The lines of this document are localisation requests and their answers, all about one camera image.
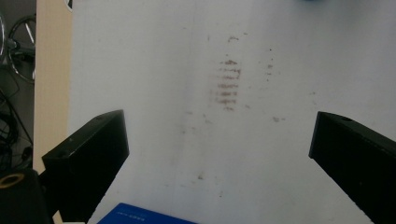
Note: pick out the light wooden table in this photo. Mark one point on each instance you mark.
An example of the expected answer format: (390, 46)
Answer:
(51, 77)

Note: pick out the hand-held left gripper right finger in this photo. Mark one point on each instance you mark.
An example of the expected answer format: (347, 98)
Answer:
(358, 158)

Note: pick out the white mat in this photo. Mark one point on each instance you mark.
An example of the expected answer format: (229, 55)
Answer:
(218, 93)

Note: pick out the blue cardboard box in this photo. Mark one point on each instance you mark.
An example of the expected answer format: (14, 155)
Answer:
(137, 216)

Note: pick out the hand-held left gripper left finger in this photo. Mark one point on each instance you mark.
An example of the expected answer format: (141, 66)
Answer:
(84, 161)

